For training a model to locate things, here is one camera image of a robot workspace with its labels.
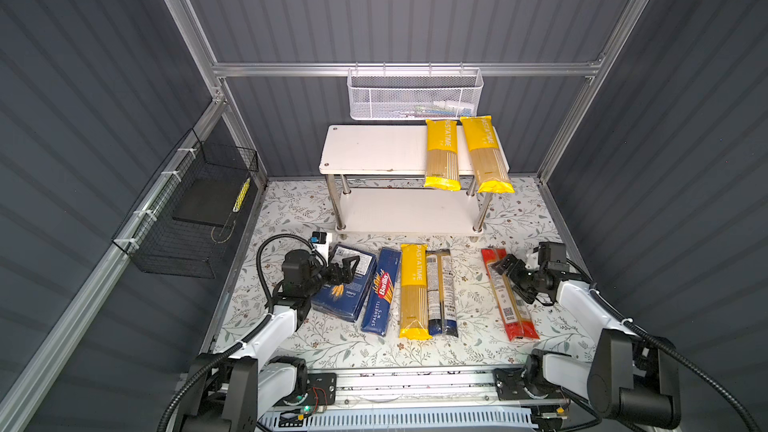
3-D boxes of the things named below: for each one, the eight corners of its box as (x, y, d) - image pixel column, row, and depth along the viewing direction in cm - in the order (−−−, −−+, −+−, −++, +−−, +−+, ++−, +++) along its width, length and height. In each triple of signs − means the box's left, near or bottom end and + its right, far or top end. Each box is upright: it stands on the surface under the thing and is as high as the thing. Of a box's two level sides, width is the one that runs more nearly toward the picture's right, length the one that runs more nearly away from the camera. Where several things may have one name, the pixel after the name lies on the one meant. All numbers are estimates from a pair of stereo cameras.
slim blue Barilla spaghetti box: (361, 332, 84) (360, 328, 81) (380, 253, 101) (380, 247, 98) (386, 337, 83) (385, 333, 80) (401, 257, 100) (402, 251, 97)
